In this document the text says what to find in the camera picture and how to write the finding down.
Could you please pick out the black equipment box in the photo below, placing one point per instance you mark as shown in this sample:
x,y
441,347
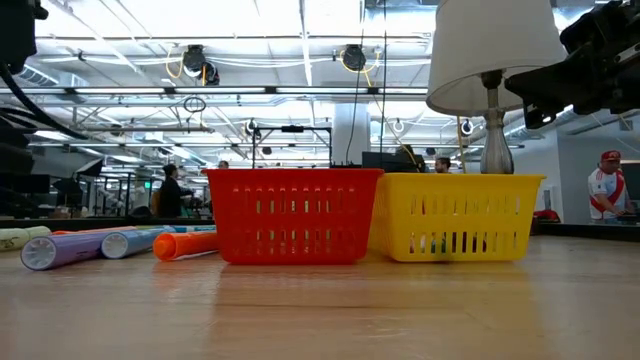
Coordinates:
x,y
392,161

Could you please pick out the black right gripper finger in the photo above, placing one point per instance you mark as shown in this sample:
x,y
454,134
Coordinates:
x,y
540,119
550,85

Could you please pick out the white shade table lamp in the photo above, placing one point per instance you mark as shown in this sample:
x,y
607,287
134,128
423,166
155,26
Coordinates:
x,y
495,50

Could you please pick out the red plastic basket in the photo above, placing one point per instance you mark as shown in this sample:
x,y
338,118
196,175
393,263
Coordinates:
x,y
292,215

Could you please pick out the small black ceiling reel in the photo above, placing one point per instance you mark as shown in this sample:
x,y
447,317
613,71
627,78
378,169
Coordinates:
x,y
251,127
466,127

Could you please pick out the orange highlighter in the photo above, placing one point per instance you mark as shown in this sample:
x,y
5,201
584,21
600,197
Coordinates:
x,y
95,230
185,245

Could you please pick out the blue highlighter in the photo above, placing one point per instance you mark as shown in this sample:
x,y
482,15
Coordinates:
x,y
130,242

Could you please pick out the yellow plastic basket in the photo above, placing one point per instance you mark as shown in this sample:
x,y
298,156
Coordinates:
x,y
452,215

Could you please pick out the black equipment cart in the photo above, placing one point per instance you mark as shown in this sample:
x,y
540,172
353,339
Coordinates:
x,y
635,180

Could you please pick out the light green highlighter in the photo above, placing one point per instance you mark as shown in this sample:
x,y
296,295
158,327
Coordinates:
x,y
15,240

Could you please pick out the red jacket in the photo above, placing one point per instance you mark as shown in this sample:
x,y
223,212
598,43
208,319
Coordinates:
x,y
546,215

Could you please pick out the person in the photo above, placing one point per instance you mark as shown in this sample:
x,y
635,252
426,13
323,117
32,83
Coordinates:
x,y
442,165
223,164
172,195
607,190

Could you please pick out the purple highlighter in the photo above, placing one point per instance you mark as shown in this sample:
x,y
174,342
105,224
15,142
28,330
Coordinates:
x,y
65,250

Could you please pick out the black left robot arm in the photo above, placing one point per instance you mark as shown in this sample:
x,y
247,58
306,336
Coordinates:
x,y
15,35

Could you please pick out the black background rig frame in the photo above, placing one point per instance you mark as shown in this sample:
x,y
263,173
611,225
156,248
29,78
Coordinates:
x,y
292,128

